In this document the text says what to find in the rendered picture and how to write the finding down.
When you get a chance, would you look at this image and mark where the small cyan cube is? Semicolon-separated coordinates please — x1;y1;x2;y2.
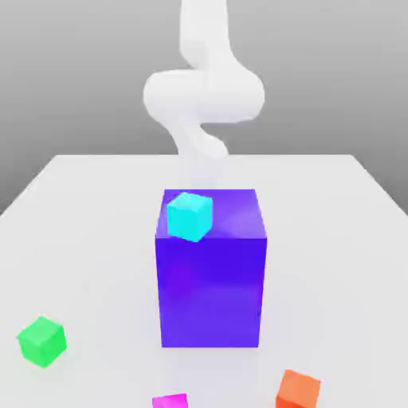
166;191;214;243

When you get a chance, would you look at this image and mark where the small magenta cube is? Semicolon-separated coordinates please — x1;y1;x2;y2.
151;392;189;408

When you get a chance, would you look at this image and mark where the small orange cube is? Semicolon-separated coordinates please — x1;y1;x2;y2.
275;368;322;408

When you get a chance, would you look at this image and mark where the small green cube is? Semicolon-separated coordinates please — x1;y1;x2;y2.
16;316;68;370

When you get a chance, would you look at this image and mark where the large purple box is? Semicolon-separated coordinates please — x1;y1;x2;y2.
154;188;268;349

